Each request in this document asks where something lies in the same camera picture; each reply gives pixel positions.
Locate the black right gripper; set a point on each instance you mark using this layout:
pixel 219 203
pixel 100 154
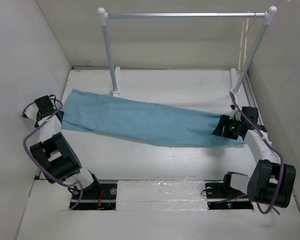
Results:
pixel 224 120

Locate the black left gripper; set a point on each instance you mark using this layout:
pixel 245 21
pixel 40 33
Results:
pixel 62 114

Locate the light blue trousers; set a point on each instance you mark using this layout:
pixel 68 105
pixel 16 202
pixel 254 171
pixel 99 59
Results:
pixel 149 123

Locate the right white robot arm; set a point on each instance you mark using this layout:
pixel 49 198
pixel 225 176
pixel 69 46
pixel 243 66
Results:
pixel 272 181

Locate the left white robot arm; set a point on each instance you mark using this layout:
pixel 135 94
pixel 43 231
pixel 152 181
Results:
pixel 53 154

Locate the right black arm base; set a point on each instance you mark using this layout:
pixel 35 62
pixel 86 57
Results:
pixel 221 197

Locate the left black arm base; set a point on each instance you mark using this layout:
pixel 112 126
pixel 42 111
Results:
pixel 104 200

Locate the cream plastic hanger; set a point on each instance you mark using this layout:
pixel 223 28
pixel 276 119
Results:
pixel 244 43

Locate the white clothes rack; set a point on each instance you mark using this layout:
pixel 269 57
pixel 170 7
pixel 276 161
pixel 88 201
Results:
pixel 192 40

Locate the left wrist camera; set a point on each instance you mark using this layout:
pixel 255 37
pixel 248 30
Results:
pixel 43 105

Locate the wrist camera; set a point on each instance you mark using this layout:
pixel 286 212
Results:
pixel 251 113
pixel 43 105

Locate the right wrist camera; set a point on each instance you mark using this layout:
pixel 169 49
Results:
pixel 251 113

